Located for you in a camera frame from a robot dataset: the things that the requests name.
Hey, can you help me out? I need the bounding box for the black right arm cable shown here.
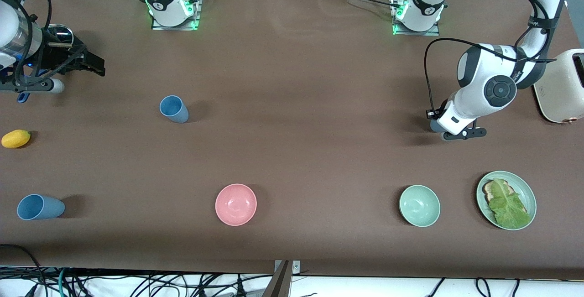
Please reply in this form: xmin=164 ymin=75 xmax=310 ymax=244
xmin=13 ymin=0 xmax=53 ymax=83

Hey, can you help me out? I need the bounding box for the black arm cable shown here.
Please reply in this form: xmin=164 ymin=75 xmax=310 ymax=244
xmin=13 ymin=0 xmax=53 ymax=83
xmin=423 ymin=37 xmax=558 ymax=120

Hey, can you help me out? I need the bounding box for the dark post under table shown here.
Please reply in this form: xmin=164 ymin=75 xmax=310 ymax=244
xmin=261 ymin=261 xmax=292 ymax=297

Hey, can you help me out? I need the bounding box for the yellow mango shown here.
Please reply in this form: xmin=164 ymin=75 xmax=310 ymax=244
xmin=1 ymin=130 xmax=31 ymax=149

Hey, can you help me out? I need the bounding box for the blue plastic cup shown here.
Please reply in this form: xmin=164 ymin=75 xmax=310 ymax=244
xmin=17 ymin=194 xmax=66 ymax=221
xmin=159 ymin=95 xmax=189 ymax=124

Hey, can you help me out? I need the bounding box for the green lettuce leaf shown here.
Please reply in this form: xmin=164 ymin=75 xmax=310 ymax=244
xmin=490 ymin=178 xmax=532 ymax=229

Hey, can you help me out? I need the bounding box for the bread slice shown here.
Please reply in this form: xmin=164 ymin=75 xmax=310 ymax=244
xmin=482 ymin=179 xmax=528 ymax=215

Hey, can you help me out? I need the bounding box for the mint green plate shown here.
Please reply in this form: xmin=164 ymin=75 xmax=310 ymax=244
xmin=476 ymin=171 xmax=537 ymax=231

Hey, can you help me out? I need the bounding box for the pink bowl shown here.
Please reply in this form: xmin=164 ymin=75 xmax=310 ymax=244
xmin=215 ymin=183 xmax=257 ymax=226

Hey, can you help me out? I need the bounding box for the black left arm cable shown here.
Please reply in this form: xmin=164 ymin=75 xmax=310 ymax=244
xmin=423 ymin=37 xmax=558 ymax=120

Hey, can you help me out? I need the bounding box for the silver table edge bracket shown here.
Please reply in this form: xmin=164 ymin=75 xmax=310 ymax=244
xmin=274 ymin=260 xmax=301 ymax=276

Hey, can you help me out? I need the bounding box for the green floor cable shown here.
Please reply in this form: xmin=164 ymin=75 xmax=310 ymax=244
xmin=57 ymin=267 xmax=69 ymax=297

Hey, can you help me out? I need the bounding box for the mint green bowl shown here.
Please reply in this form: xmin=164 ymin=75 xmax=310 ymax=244
xmin=399 ymin=185 xmax=441 ymax=228

